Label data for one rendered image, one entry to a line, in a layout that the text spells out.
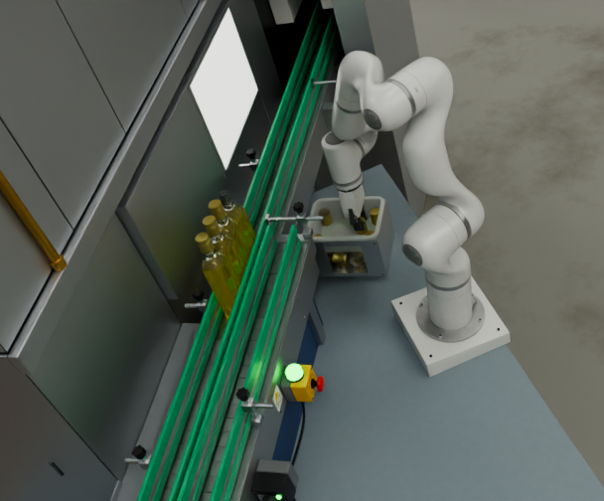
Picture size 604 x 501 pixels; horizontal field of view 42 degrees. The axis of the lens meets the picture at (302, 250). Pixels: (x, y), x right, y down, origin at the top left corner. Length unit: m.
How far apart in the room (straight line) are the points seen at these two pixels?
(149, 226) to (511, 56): 3.04
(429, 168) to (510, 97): 2.51
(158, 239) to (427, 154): 0.70
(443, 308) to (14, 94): 1.20
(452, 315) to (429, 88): 0.69
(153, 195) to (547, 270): 1.93
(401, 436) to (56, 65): 1.25
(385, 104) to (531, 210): 2.05
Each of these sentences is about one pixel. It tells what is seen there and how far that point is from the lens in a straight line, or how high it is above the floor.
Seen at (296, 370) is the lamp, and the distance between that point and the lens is 2.00.
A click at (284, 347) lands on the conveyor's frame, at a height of 1.03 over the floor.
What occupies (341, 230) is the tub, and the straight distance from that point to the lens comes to 2.40.
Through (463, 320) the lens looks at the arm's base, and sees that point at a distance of 2.23.
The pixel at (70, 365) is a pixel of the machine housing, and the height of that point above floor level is 1.39.
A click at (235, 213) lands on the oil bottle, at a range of 2.10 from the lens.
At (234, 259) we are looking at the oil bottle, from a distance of 2.06.
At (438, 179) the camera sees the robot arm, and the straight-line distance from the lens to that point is 1.87.
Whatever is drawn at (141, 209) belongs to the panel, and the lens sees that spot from 1.94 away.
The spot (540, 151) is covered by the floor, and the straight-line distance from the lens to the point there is 3.98.
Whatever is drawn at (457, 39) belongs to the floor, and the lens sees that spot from 4.85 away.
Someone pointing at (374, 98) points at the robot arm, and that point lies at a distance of 1.72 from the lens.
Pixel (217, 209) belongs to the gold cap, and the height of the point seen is 1.33.
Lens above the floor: 2.59
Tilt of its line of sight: 44 degrees down
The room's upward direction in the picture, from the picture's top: 20 degrees counter-clockwise
